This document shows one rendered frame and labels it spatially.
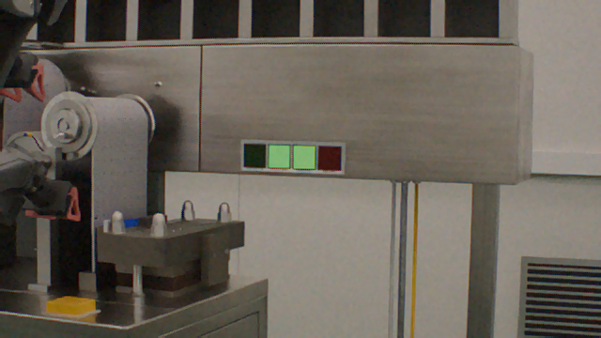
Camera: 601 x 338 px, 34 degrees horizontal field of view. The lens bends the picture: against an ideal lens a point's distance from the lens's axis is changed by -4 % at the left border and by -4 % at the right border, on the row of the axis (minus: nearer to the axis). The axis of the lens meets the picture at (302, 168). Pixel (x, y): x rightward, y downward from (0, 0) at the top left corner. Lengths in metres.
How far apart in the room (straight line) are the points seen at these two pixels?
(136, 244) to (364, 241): 2.73
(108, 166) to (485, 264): 0.88
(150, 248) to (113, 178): 0.24
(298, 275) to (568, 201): 1.32
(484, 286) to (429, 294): 2.30
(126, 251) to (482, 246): 0.82
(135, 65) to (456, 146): 0.81
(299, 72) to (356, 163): 0.24
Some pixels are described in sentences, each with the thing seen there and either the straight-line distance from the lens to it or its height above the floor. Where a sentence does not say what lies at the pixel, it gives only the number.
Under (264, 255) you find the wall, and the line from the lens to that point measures 4.91.
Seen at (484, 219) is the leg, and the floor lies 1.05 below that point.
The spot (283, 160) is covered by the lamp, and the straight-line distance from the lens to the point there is 2.32.
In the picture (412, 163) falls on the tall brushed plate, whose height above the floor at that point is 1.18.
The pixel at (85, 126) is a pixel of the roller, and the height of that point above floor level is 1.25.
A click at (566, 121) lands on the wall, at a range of 4.51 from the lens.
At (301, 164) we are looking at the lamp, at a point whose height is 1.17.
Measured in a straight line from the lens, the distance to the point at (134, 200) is 2.33.
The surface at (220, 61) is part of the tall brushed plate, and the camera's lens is 2.39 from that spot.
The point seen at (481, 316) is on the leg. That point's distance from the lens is 2.40.
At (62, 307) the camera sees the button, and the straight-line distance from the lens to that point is 1.92.
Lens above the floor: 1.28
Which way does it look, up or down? 3 degrees down
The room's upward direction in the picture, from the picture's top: 1 degrees clockwise
